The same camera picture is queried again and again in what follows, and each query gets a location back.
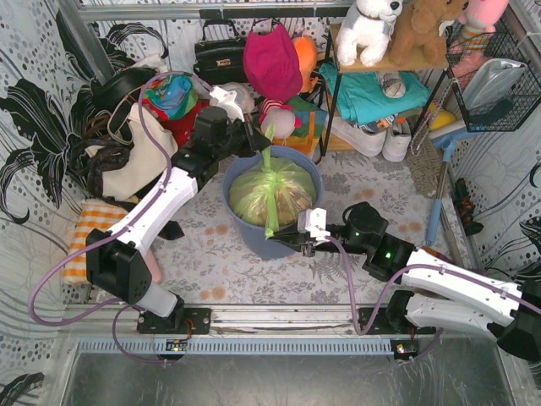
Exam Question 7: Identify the pink white plush doll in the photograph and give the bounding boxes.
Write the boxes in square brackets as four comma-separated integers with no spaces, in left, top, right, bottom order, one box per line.
[260,98,301,141]

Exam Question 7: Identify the metal mounting rail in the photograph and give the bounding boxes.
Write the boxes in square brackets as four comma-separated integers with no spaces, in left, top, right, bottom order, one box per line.
[63,302,439,360]

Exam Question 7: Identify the pink glasses case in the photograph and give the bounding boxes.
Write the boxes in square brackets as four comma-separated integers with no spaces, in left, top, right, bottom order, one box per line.
[145,249,163,283]

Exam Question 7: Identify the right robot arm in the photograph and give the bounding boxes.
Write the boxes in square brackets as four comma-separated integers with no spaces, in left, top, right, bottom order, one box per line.
[271,202,540,362]

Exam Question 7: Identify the rainbow striped cloth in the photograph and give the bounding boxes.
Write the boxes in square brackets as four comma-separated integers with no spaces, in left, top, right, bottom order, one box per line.
[273,96,328,156]

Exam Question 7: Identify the green trash bag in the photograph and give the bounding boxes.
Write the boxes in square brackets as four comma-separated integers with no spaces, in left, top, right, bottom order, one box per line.
[227,146,318,239]

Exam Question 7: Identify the purple cable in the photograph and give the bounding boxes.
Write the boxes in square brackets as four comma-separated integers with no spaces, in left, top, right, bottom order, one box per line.
[327,234,541,336]
[28,71,215,364]

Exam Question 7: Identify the pink plush toy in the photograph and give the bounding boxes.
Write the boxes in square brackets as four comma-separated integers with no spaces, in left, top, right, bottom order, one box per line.
[458,0,509,51]

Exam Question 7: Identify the colourful printed cloth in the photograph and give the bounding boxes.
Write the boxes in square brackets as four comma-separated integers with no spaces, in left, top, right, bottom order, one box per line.
[143,74,198,122]

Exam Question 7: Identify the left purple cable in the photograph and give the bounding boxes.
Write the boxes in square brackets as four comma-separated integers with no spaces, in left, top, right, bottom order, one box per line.
[28,71,215,364]

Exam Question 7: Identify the black wire basket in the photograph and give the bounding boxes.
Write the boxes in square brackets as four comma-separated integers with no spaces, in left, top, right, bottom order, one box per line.
[446,20,540,133]

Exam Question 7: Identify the grey small plush ball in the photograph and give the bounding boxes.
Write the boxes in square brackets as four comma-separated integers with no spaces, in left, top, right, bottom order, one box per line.
[379,71,406,98]

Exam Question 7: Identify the white plush dog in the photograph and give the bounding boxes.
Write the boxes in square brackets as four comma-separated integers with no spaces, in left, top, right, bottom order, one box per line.
[336,0,403,67]

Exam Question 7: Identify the magenta cloth bag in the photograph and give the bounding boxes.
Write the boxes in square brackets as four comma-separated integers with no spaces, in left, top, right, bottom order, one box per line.
[243,23,303,102]

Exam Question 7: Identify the white fluffy plush lamb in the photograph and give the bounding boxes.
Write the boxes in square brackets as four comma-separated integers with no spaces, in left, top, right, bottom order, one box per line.
[224,82,255,113]

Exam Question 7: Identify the cream canvas tote bag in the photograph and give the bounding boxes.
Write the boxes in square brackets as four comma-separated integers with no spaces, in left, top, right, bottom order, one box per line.
[85,105,178,201]

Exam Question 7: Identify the black leather handbag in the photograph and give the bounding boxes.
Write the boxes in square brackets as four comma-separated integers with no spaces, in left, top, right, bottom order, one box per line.
[193,19,249,91]

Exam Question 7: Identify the blue-grey trash bin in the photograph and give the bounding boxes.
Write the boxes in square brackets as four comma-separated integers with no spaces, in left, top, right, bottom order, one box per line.
[221,145,323,260]

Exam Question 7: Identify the white sneaker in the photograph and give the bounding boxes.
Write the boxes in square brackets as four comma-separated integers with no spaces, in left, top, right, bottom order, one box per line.
[381,119,412,162]

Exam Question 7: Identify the crumpled brown paper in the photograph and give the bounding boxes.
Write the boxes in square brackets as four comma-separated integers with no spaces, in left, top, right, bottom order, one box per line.
[250,181,317,228]

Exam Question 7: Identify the teal folded cloth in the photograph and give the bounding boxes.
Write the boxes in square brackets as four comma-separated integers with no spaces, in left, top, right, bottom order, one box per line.
[336,72,430,124]

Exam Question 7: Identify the silver foil pouch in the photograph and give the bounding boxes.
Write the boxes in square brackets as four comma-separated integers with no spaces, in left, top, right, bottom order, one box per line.
[462,58,527,110]

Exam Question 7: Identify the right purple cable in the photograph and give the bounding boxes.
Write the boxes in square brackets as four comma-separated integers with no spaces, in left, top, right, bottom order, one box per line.
[327,234,541,336]

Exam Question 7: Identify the red cloth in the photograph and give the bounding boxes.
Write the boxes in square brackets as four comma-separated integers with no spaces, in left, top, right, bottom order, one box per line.
[150,99,210,147]

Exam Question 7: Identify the black hat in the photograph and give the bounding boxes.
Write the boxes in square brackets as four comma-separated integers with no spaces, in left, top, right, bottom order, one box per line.
[90,67,156,112]

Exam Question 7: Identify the orange plush toy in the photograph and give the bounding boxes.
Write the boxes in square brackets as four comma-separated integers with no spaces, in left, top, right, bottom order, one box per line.
[292,36,317,93]

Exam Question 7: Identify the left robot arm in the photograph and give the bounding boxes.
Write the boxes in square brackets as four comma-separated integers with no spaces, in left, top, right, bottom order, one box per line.
[85,105,270,334]

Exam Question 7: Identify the brown teddy bear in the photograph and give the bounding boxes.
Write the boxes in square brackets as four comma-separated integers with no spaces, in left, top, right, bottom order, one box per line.
[390,0,468,66]

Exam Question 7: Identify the orange checked towel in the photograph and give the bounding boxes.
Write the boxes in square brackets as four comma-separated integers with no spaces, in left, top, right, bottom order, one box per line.
[62,200,130,285]

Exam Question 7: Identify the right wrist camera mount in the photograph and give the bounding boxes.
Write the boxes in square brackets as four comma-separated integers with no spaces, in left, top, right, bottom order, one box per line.
[297,208,331,241]

